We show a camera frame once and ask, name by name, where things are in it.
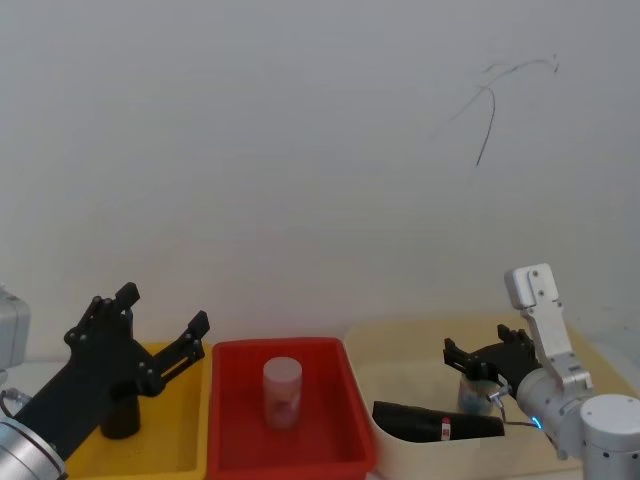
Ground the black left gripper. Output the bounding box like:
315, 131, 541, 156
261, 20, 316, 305
11, 282, 211, 460

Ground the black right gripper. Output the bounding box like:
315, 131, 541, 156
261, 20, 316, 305
442, 323, 542, 397

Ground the small bottle with blue label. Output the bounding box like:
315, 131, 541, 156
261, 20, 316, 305
458, 375, 500, 416

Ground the black cylinder bottle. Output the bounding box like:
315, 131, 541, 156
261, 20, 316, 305
99, 388, 142, 441

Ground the cream plastic bin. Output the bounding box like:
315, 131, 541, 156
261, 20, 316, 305
344, 314, 640, 475

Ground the yellow plastic bin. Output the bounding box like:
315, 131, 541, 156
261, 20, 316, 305
63, 340, 214, 480

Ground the long black tube with label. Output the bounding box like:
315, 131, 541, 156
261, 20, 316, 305
371, 399, 507, 444

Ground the translucent white pink bottle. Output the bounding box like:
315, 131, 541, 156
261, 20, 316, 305
262, 355, 304, 432

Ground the red plastic bin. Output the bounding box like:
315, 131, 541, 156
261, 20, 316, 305
205, 336, 379, 480

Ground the thin dark right gripper cable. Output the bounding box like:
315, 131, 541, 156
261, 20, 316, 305
486, 375, 544, 429

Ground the thin dark gripper cable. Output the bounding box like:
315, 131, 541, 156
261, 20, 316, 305
486, 375, 544, 429
0, 388, 32, 418

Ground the thin dark left gripper cable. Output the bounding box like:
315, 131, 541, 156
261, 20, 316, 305
0, 388, 32, 418

